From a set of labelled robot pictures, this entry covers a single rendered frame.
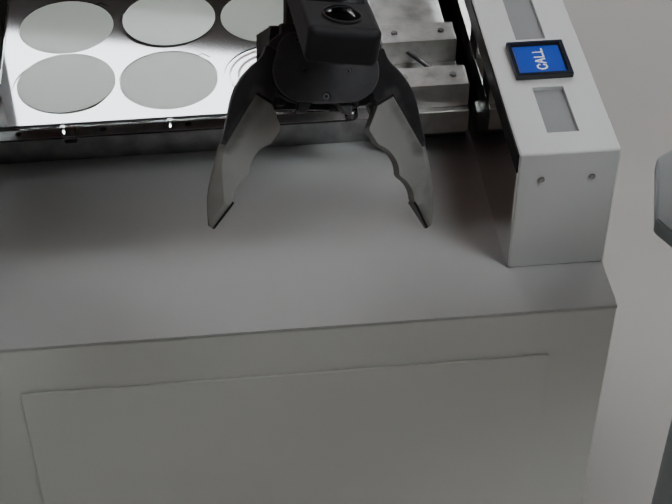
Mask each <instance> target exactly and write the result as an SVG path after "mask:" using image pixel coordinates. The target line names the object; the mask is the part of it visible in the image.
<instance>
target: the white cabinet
mask: <svg viewBox="0 0 672 504"><path fill-rule="evenodd" d="M615 313H616V308H607V309H593V310H579V311H565V312H552V313H538V314H524V315H510V316H497V317H483V318H469V319H455V320H442V321H428V322H414V323H400V324H387V325H373V326H359V327H345V328H332V329H318V330H304V331H290V332H277V333H263V334H249V335H235V336H222V337H208V338H194V339H180V340H167V341H153V342H139V343H125V344H112V345H98V346H84V347H70V348H56V349H43V350H29V351H15V352H1V353H0V504H580V503H581V498H582V492H583V487H584V482H585V476H586V471H587V465H588V460H589V454H590V449H591V444H592V438H593V433H594V427H595V422H596V416H597V411H598V406H599V400H600V395H601V389H602V384H603V378H604V373H605V368H606V362H607V357H608V351H609V346H610V340H611V335H612V330H613V324H614V319H615Z"/></svg>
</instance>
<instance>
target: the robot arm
mask: <svg viewBox="0 0 672 504"><path fill-rule="evenodd" d="M381 35H382V34H381V31H380V28H379V26H378V23H377V21H376V19H375V16H374V14H373V12H372V9H371V7H370V5H369V2H368V0H283V23H281V24H279V26H269V27H268V28H267V29H265V30H263V31H262V32H260V33H259V34H257V35H256V62H255V63H254V64H253V65H252V66H251V67H249V68H248V69H247V70H246V71H245V72H244V73H243V74H242V76H241V77H240V78H239V80H238V81H237V83H236V85H235V87H234V89H233V91H232V94H231V97H230V100H229V105H228V110H227V115H226V120H225V125H224V130H223V135H222V139H221V141H220V142H219V145H218V148H217V152H216V156H215V160H214V164H213V169H212V172H211V177H210V182H209V186H208V193H207V217H208V226H210V227H211V228H213V229H215V228H216V227H217V225H218V224H219V223H220V221H221V220H222V219H223V217H224V216H225V215H226V214H227V212H228V211H229V210H230V208H231V207H232V206H233V204H234V202H233V200H234V194H235V191H236V188H237V186H238V185H239V184H240V182H241V181H242V180H244V179H245V178H246V177H248V175H249V173H250V166H251V162H252V160H253V158H254V156H255V155H256V154H257V153H258V151H260V150H261V149H262V148H263V147H265V146H267V145H270V144H271V143H272V142H273V140H274V139H275V137H276V136H277V134H278V133H279V131H280V124H279V121H278V118H277V116H276V113H275V111H280V110H296V113H298V114H302V113H306V112H307V110H310V111H329V112H341V113H342V114H350V113H351V112H352V109H353V108H357V107H359V101H360V100H362V99H364V98H366V97H367V96H368V95H369V97H370V100H371V103H368V104H366V105H365V106H366V109H367V112H368V114H369V118H368V120H367V123H366V125H365V133H366V135H367V136H368V138H369V139H370V141H371V142H372V144H373V145H374V146H376V147H378V148H380V149H381V150H383V151H384V152H385V153H386V154H387V155H388V157H389V158H390V160H391V162H392V165H393V171H394V176H395V177H396V178H397V179H399V180H400V181H401V182H402V183H403V185H404V186H405V188H406V190H407V193H408V199H409V202H408V204H409V205H410V207H411V208H412V210H413V211H414V213H415V214H416V216H417V217H418V219H419V221H420V222H421V224H422V225H423V227H424V228H428V227H429V226H430V225H431V224H432V219H433V186H432V179H431V173H430V167H429V161H428V156H427V152H426V147H425V143H426V142H425V137H424V133H423V128H422V124H421V119H420V115H419V110H418V106H417V102H416V98H415V96H414V93H413V91H412V89H411V87H410V85H409V83H408V81H407V80H406V78H405V77H404V76H403V74H402V73H401V72H400V71H399V70H398V69H397V68H396V67H395V66H394V65H393V64H392V63H391V62H390V61H389V59H388V57H387V55H386V53H385V50H384V49H383V48H381V44H380V41H381Z"/></svg>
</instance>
